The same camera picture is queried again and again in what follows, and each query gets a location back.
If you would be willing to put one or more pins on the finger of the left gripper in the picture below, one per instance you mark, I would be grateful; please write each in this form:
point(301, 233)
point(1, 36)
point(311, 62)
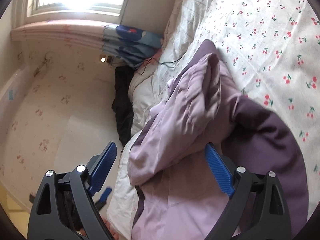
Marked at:
point(102, 201)

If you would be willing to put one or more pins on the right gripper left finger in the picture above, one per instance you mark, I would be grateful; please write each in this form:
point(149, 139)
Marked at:
point(64, 203)

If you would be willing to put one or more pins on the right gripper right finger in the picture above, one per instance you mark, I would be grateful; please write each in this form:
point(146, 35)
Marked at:
point(256, 209)

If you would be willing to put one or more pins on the lilac purple jacket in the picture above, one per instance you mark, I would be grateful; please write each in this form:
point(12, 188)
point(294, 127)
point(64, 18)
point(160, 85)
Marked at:
point(179, 197)

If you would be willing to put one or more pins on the black clothing pile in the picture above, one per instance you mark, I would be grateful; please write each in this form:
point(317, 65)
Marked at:
point(122, 105)

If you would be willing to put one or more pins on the person's hand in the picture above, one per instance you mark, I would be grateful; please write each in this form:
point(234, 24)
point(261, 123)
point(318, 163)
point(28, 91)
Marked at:
point(109, 227)

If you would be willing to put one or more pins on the blue cartoon curtain left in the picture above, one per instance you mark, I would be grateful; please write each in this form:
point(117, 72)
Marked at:
point(129, 44)

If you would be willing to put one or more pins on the cherry print bed quilt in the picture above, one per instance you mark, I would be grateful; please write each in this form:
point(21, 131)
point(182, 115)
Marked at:
point(271, 50)

